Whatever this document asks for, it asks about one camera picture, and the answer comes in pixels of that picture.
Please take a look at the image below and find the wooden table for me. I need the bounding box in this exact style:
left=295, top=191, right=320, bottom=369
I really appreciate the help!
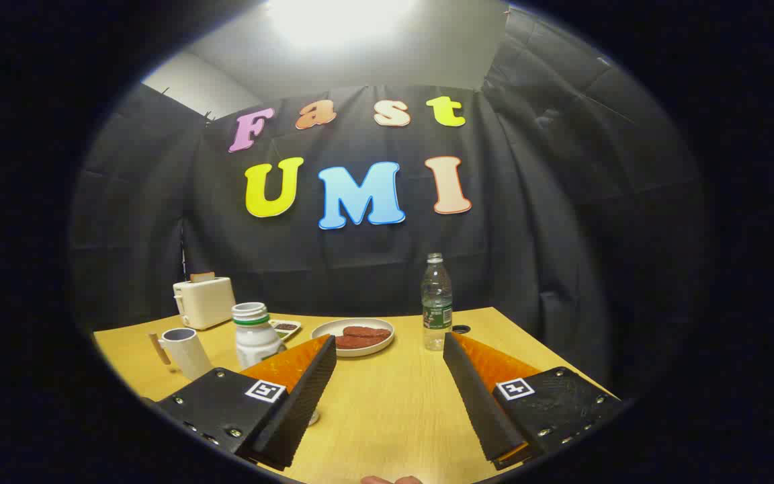
left=93, top=307, right=619, bottom=484

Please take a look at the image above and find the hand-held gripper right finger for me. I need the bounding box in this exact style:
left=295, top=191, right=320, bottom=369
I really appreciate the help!
left=442, top=331, right=632, bottom=471

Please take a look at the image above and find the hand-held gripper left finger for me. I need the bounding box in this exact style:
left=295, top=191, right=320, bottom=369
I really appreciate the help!
left=152, top=334, right=338, bottom=473

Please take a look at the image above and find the white juice bottle green ring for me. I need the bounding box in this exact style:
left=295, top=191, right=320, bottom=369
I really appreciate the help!
left=231, top=302, right=287, bottom=370

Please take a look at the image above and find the clear plastic water bottle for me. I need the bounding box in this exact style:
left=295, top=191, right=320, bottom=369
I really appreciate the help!
left=421, top=253, right=454, bottom=352

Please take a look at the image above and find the black backdrop cloth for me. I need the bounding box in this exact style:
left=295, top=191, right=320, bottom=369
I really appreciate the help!
left=68, top=5, right=710, bottom=404

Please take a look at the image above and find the white round plate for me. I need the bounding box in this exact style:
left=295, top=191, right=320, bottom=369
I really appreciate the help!
left=311, top=317, right=396, bottom=358

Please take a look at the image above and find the white cup with wooden handle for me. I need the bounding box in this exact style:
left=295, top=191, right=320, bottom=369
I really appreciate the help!
left=148, top=327, right=214, bottom=381

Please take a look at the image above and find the cream toaster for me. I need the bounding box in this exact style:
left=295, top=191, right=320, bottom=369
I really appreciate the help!
left=173, top=276, right=237, bottom=331

